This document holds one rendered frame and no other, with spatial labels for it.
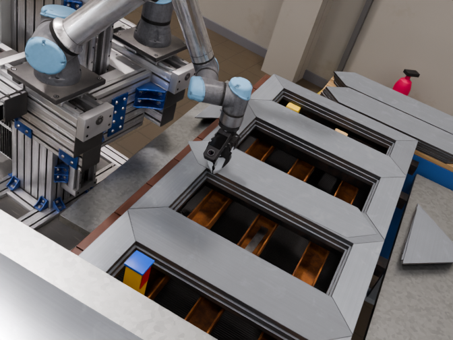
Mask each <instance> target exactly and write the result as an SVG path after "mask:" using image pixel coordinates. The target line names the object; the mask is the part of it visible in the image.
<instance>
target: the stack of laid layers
mask: <svg viewBox="0 0 453 340"><path fill-rule="evenodd" d="M282 99H284V100H286V101H288V102H290V103H292V104H294V105H296V106H298V107H301V108H303V109H305V110H307V111H309V112H311V113H313V114H316V115H318V116H320V117H322V118H324V119H327V120H328V121H331V122H332V123H335V124H336V125H339V126H341V127H343V128H345V129H347V130H349V131H351V132H354V133H356V134H358V135H360V136H362V137H364V138H367V139H368V140H371V141H372V142H375V143H377V144H379V145H381V146H383V147H385V148H387V149H388V150H387V153H386V155H388V156H390V154H391V152H392V149H393V148H394V145H395V142H396V140H394V139H391V138H389V137H387V136H385V135H383V134H381V133H379V132H377V131H375V130H372V129H370V128H368V127H366V126H364V125H361V124H360V123H357V122H356V121H353V120H352V119H349V118H347V117H345V116H343V115H340V114H338V113H336V112H334V111H332V110H329V109H327V108H325V107H323V106H321V105H319V104H317V103H315V102H313V101H310V100H308V99H306V98H304V97H302V96H299V95H298V94H295V93H294V92H291V91H290V90H287V89H285V88H283V89H282V91H281V92H280V93H279V94H278V95H277V96H276V97H275V98H274V99H273V101H274V102H276V103H279V102H280V101H281V100H282ZM254 129H257V130H259V131H261V132H263V133H265V134H267V135H269V136H271V137H273V138H275V139H277V140H279V141H281V142H283V143H285V144H287V145H289V146H292V147H293V148H296V149H297V150H300V151H301V152H304V153H305V154H308V155H309V156H311V157H313V158H315V159H317V160H319V161H321V162H323V163H325V164H327V165H329V166H332V167H334V168H336V169H338V170H340V171H342V172H344V173H346V174H348V175H350V176H352V177H354V178H356V179H358V180H360V181H362V182H364V183H366V184H368V185H370V186H372V187H371V190H370V192H369V195H368V197H367V200H366V201H365V204H364V206H363V208H362V211H361V212H362V214H363V215H364V217H365V218H366V219H367V221H368V222H369V224H370V225H371V226H372V227H373V229H374V231H375V232H376V233H377V234H375V235H364V236H359V237H345V236H343V235H340V234H338V233H336V232H334V231H332V230H330V229H328V228H326V227H324V226H322V225H320V224H318V223H316V222H314V221H312V220H310V219H308V218H306V217H304V216H302V215H300V214H298V213H296V212H294V211H292V210H290V209H288V208H286V207H284V206H282V205H280V204H278V203H276V202H274V201H272V200H270V199H268V198H266V197H264V196H262V195H260V194H258V193H255V192H253V191H251V190H249V189H247V188H245V187H243V186H241V185H239V184H237V183H235V182H233V181H231V180H229V179H227V178H225V177H223V176H221V175H219V174H217V173H215V174H213V173H211V171H210V170H209V169H208V168H206V169H205V170H204V171H203V172H202V173H201V174H200V175H199V176H198V178H197V179H196V180H195V181H194V182H193V183H192V184H191V185H190V186H189V187H188V188H187V189H186V190H185V191H184V192H183V193H182V194H181V195H180V196H179V197H178V198H177V199H176V201H174V203H172V204H171V205H170V206H169V208H171V209H173V210H175V211H178V210H179V209H180V208H181V207H182V206H183V205H184V204H185V203H186V202H187V201H188V200H189V199H190V198H191V197H192V196H193V195H194V193H195V192H196V191H197V190H198V189H199V188H200V187H201V186H202V185H203V184H204V182H205V181H207V182H209V183H211V184H213V185H215V186H217V187H218V188H220V189H222V190H224V191H226V192H228V193H230V194H232V195H234V196H236V197H238V198H240V199H242V200H243V201H245V202H247V203H249V204H251V205H253V206H254V207H256V208H258V209H260V210H262V211H264V212H266V213H268V214H269V215H272V216H273V217H276V218H277V219H279V220H281V221H283V222H285V223H287V224H289V225H290V226H292V227H294V228H296V229H298V230H300V231H302V232H303V233H306V234H308V235H310V236H312V237H314V238H315V239H317V240H319V241H321V242H323V243H325V244H326V245H328V246H330V247H332V248H334V249H336V250H338V251H339V252H342V253H343V255H342V258H341V259H340V262H339V264H338V266H337V269H336V271H335V273H334V276H333V278H332V280H331V283H330V285H329V288H328V290H327V292H326V294H327V295H329V296H331V297H332V294H333V292H334V290H335V287H336V284H337V282H338V280H339V278H340V275H341V272H342V270H343V268H344V265H345V263H346V260H347V258H348V256H349V253H350V251H351V248H352V247H353V244H360V243H368V242H382V241H384V239H383V237H382V236H381V234H380V233H379V231H378V230H377V229H376V227H375V225H374V224H373V223H372V222H371V220H370V218H369V217H368V216H367V214H366V212H367V209H368V208H369V205H370V203H371V200H372V198H373V195H374V193H375V190H376V188H377V186H378V184H379V181H380V179H381V177H379V176H377V175H375V174H373V173H371V172H368V171H366V170H364V169H362V168H360V167H358V166H356V165H354V164H352V163H350V162H348V161H346V160H344V159H342V158H340V157H338V156H336V155H334V154H332V153H330V152H328V151H326V150H324V149H322V148H319V147H317V146H315V145H313V144H311V143H309V142H307V141H305V140H303V139H301V138H299V137H297V136H294V135H292V134H290V133H288V132H286V131H284V130H282V129H280V128H279V127H276V126H275V125H272V124H271V123H268V122H266V121H264V120H262V119H260V118H258V117H256V118H255V119H254V120H253V121H252V122H251V123H250V124H249V125H248V126H247V127H246V128H245V129H244V130H243V131H242V132H241V133H240V139H239V142H238V145H237V147H238V146H239V145H240V144H241V143H242V141H244V139H246V137H248V135H250V133H251V132H252V131H253V130H254ZM236 149H237V148H236ZM237 150H239V149H237ZM240 151H241V150H240ZM242 152H243V151H242ZM244 153H245V152H244ZM246 154H247V153H246ZM136 250H137V251H139V252H141V253H143V254H144V255H146V256H147V257H149V258H151V259H153V260H154V264H153V265H152V267H153V268H155V269H156V270H158V271H160V272H162V273H164V274H165V275H167V276H169V277H170V278H172V279H174V280H176V281H177V282H179V283H181V284H182V285H184V286H186V287H188V288H190V289H191V290H193V291H194V292H196V293H198V294H200V295H201V296H203V297H205V298H206V299H208V300H210V301H211V302H214V303H215V304H217V305H218V306H220V307H222V308H224V309H225V310H227V311H229V312H230V313H232V314H234V315H235V316H238V317H239V318H241V319H243V320H244V321H246V322H248V323H249V324H251V325H253V326H254V327H256V328H258V329H259V330H261V331H263V332H265V333H267V334H268V335H270V336H271V337H273V338H275V339H277V340H308V339H306V338H304V337H302V336H300V335H299V334H297V333H295V332H294V331H292V330H290V329H288V328H286V327H285V326H283V325H281V324H280V323H278V322H276V321H275V320H272V319H271V318H269V317H267V316H266V315H264V314H262V313H261V312H258V311H257V310H255V309H253V308H252V307H250V306H248V305H247V304H245V303H243V302H241V301H240V300H238V299H236V298H235V297H233V296H231V295H229V294H227V293H226V292H224V291H222V290H221V289H219V288H217V287H215V286H213V285H212V284H210V283H209V282H207V281H205V280H203V279H201V278H199V277H198V276H196V275H194V274H193V273H191V272H189V271H187V270H186V269H184V268H182V267H181V266H179V265H177V264H175V263H174V262H172V261H170V260H168V259H167V258H165V257H163V256H161V255H160V254H158V253H156V252H155V251H153V250H151V249H150V248H147V247H146V246H144V245H142V244H141V243H139V242H137V241H135V243H134V244H133V245H132V246H131V247H130V248H129V249H128V250H127V251H126V252H125V253H124V254H123V255H122V256H121V257H120V258H119V259H118V260H117V261H116V262H115V263H114V265H113V266H112V267H111V268H110V269H109V270H108V271H107V272H106V273H107V274H109V275H110V276H112V277H114V278H116V277H117V276H118V275H119V273H120V272H121V271H122V270H123V269H124V268H125V267H126V266H125V265H124V263H125V262H126V261H127V260H128V259H129V258H130V257H131V255H132V254H133V253H134V252H135V251H136Z"/></svg>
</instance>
